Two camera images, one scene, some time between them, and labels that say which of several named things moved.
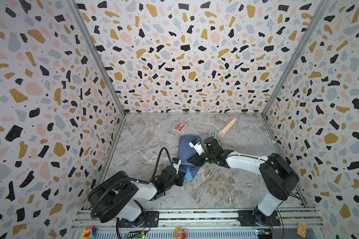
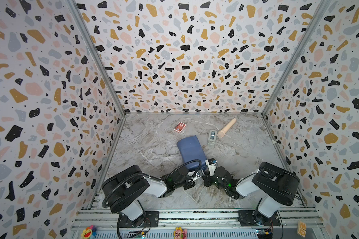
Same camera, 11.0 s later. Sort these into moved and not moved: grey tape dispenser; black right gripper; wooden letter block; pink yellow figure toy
Moved: black right gripper
Not moved: wooden letter block; pink yellow figure toy; grey tape dispenser
